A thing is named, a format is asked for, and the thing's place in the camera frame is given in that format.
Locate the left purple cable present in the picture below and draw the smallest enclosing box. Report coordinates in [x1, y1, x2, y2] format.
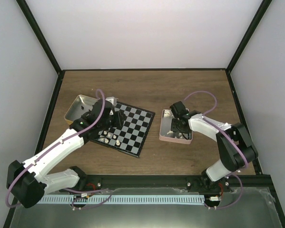
[5, 89, 107, 209]

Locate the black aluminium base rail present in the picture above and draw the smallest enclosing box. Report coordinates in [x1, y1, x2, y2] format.
[20, 174, 271, 193]

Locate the blue slotted cable duct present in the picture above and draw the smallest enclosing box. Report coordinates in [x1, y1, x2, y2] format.
[38, 195, 205, 205]

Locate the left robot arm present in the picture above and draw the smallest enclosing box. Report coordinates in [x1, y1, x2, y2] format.
[7, 97, 126, 208]

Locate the purple cable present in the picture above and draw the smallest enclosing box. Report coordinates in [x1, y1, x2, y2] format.
[184, 90, 250, 169]
[5, 89, 107, 209]

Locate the pink tin tray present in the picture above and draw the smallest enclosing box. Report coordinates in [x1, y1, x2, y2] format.
[159, 109, 193, 144]

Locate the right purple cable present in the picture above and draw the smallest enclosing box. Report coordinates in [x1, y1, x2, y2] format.
[184, 90, 250, 169]

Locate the black and silver chessboard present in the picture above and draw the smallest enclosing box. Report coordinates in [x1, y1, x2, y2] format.
[92, 102, 155, 158]

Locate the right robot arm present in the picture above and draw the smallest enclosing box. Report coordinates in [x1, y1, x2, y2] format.
[170, 101, 258, 191]

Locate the yellow tin tray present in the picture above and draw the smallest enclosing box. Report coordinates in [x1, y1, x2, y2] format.
[64, 95, 97, 125]

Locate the black frame post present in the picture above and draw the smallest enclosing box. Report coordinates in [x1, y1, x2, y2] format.
[226, 0, 274, 73]
[15, 0, 62, 73]

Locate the left black frame post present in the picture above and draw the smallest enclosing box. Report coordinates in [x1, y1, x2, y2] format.
[15, 0, 62, 73]

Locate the right black frame post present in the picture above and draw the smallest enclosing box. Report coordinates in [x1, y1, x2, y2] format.
[226, 0, 274, 73]

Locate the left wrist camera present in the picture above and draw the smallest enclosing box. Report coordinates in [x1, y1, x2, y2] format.
[106, 96, 118, 107]

